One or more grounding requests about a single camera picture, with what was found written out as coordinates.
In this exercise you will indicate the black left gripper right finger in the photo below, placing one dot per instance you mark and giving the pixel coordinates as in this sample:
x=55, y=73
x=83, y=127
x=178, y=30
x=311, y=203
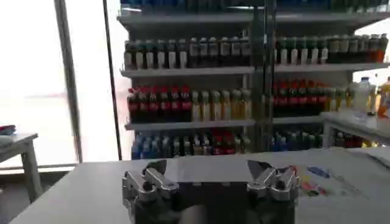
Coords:
x=265, y=181

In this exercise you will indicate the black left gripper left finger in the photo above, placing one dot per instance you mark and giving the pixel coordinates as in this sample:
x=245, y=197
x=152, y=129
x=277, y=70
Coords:
x=158, y=182

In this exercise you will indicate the white shirt with colourful print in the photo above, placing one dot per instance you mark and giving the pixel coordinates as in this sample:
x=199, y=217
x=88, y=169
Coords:
x=338, y=182

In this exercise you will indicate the shelf rack with bottles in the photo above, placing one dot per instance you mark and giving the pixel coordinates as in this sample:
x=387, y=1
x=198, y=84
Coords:
x=195, y=103

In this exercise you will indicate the white side table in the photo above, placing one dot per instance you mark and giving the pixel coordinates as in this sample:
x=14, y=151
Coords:
x=350, y=123

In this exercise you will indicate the thin dark pole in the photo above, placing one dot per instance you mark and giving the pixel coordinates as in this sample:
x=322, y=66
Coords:
x=112, y=82

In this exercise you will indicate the clear plastic bottle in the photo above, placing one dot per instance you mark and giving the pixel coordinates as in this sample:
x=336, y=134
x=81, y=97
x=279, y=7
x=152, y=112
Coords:
x=364, y=94

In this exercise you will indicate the small grey table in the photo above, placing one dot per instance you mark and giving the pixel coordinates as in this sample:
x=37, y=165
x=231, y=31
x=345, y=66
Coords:
x=26, y=152

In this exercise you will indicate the orange drink bottle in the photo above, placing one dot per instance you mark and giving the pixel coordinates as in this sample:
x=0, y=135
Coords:
x=384, y=97

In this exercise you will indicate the red and blue cloth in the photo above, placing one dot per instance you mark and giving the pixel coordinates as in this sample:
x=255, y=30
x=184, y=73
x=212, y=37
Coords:
x=7, y=129

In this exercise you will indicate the grey window frame post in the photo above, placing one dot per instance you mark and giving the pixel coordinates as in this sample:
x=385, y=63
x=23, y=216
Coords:
x=69, y=82

